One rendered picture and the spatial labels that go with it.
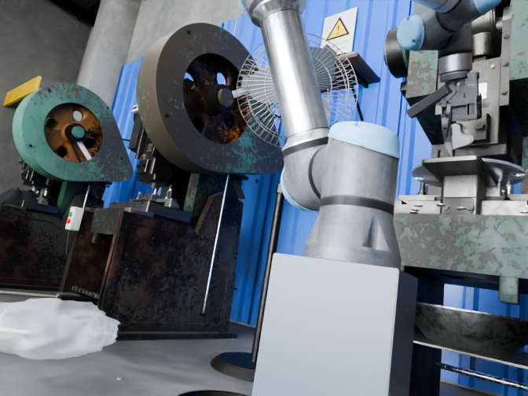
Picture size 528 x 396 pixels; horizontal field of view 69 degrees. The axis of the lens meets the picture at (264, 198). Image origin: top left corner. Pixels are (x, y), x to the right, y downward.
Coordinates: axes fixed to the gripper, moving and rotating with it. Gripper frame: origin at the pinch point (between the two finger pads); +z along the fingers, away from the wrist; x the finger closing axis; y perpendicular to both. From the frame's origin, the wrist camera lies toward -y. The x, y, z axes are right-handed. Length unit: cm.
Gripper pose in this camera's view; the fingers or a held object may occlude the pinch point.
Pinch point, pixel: (449, 155)
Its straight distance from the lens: 112.3
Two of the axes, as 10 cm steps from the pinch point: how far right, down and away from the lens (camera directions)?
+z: 1.1, 9.8, 1.5
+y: 7.9, 0.0, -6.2
